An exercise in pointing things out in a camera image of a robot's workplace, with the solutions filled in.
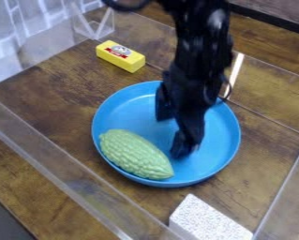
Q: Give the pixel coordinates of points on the clear acrylic enclosure wall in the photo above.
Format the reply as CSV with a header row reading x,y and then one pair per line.
x,y
123,217

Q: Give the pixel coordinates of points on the white speckled foam block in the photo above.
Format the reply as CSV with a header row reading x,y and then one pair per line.
x,y
197,221

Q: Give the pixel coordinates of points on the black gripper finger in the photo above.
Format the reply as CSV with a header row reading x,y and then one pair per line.
x,y
190,134
164,111

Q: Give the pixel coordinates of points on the yellow butter block toy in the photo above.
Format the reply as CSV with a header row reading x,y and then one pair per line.
x,y
121,56

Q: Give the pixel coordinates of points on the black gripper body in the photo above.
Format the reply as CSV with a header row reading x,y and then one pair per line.
x,y
193,81

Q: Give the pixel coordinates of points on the clear acrylic corner bracket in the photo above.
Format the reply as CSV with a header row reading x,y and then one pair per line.
x,y
94,25

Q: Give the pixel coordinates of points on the green bitter gourd toy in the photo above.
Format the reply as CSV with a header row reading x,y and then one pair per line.
x,y
135,154

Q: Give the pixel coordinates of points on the blue round tray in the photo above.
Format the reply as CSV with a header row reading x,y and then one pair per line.
x,y
129,109

